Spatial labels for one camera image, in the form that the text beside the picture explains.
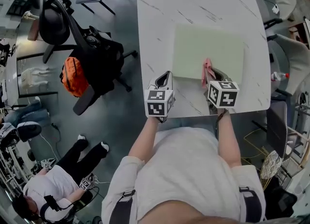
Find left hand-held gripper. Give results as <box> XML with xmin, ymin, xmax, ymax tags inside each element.
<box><xmin>144</xmin><ymin>71</ymin><xmax>175</xmax><ymax>118</ymax></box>

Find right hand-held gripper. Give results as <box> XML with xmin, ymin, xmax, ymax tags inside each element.
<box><xmin>207</xmin><ymin>67</ymin><xmax>240</xmax><ymax>115</ymax></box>

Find pink cloth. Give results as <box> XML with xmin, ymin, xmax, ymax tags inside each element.
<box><xmin>201</xmin><ymin>58</ymin><xmax>217</xmax><ymax>89</ymax></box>

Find pale green mat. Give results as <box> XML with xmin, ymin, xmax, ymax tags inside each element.
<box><xmin>172</xmin><ymin>24</ymin><xmax>245</xmax><ymax>85</ymax></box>

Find person's right forearm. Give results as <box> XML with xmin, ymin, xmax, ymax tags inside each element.
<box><xmin>217</xmin><ymin>108</ymin><xmax>242</xmax><ymax>168</ymax></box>

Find person's left forearm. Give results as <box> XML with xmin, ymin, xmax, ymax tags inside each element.
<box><xmin>128</xmin><ymin>116</ymin><xmax>160</xmax><ymax>163</ymax></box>

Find person's legs in jeans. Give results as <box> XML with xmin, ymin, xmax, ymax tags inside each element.
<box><xmin>158</xmin><ymin>116</ymin><xmax>217</xmax><ymax>133</ymax></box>

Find clear plastic water bottle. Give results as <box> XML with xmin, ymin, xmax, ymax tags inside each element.
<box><xmin>271</xmin><ymin>72</ymin><xmax>290</xmax><ymax>81</ymax></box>

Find black office chair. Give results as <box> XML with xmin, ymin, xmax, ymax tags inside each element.
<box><xmin>38</xmin><ymin>0</ymin><xmax>139</xmax><ymax>116</ymax></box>

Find person's white shirt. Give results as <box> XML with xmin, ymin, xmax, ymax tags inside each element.
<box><xmin>101</xmin><ymin>126</ymin><xmax>267</xmax><ymax>224</ymax></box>

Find orange jacket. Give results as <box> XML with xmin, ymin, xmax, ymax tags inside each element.
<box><xmin>60</xmin><ymin>57</ymin><xmax>90</xmax><ymax>98</ymax></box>

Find woven round fan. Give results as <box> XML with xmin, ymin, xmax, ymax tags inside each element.
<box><xmin>260</xmin><ymin>150</ymin><xmax>283</xmax><ymax>180</ymax></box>

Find wooden stool brown cushion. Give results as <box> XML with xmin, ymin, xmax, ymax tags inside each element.
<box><xmin>23</xmin><ymin>10</ymin><xmax>41</xmax><ymax>42</ymax></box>

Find black shoulder strap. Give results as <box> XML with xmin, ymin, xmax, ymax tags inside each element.
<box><xmin>110</xmin><ymin>189</ymin><xmax>136</xmax><ymax>224</ymax></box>
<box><xmin>238</xmin><ymin>186</ymin><xmax>264</xmax><ymax>224</ymax></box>

